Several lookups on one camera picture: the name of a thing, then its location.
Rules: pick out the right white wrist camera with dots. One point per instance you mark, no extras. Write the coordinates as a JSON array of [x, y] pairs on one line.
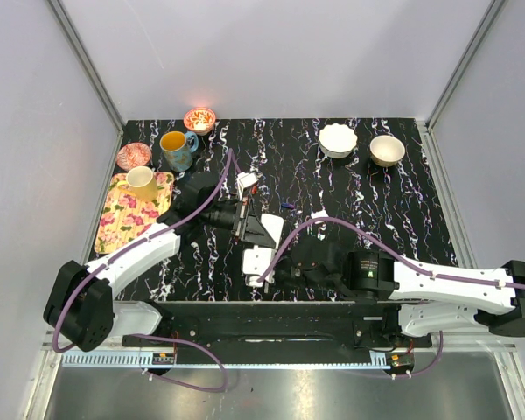
[[255, 281]]

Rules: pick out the white remote control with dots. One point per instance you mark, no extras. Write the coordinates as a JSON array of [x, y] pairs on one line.
[[257, 258]]

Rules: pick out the red patterned saucer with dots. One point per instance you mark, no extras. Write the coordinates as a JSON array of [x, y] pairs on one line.
[[133, 155]]

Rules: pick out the white slotted cable duct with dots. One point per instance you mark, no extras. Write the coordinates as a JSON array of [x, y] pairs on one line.
[[148, 359]]

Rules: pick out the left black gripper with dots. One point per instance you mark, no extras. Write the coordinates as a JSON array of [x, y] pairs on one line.
[[251, 227]]

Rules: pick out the blue mug yellow inside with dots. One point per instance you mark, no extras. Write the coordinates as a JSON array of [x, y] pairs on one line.
[[178, 149]]

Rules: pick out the red patterned small bowl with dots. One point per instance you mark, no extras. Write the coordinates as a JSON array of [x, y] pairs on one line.
[[200, 120]]

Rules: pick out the beige round bowl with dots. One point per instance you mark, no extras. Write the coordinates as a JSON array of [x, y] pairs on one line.
[[386, 151]]

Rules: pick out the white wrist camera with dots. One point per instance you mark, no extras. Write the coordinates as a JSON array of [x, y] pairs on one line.
[[255, 281], [244, 182]]

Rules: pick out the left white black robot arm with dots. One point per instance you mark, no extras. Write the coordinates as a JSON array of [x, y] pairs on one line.
[[81, 306]]

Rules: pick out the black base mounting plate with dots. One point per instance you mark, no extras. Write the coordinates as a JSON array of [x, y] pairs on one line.
[[345, 323]]

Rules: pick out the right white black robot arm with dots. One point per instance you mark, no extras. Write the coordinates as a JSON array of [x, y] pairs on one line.
[[429, 297]]

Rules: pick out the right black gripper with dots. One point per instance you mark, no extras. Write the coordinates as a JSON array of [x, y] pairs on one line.
[[276, 270]]

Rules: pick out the remote battery cover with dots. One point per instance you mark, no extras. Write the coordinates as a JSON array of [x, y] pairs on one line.
[[319, 214]]

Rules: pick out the floral pink tray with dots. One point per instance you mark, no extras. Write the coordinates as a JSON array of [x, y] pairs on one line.
[[124, 217]]

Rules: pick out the white scalloped bowl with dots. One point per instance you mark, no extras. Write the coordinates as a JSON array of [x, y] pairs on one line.
[[337, 140]]

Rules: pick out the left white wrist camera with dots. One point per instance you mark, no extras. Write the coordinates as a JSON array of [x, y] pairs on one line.
[[244, 182]]

